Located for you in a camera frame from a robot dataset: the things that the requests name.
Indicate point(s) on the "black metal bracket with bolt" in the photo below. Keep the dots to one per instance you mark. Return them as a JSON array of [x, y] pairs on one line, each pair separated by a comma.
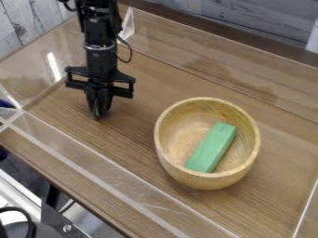
[[63, 226]]

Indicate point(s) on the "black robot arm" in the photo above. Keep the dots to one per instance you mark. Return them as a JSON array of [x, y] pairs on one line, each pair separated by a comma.
[[100, 25]]

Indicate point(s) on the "brown wooden bowl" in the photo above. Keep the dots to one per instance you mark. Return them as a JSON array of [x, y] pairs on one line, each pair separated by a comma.
[[180, 128]]

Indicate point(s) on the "green rectangular block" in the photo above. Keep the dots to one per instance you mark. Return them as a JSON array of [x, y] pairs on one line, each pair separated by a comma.
[[211, 149]]

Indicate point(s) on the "clear acrylic corner bracket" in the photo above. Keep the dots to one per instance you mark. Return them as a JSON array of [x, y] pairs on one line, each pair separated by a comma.
[[127, 25]]

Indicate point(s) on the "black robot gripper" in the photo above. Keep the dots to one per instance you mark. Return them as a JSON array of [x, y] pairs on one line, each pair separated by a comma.
[[100, 77]]

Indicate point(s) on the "clear acrylic table enclosure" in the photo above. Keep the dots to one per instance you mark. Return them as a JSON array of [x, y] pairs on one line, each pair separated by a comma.
[[101, 160]]

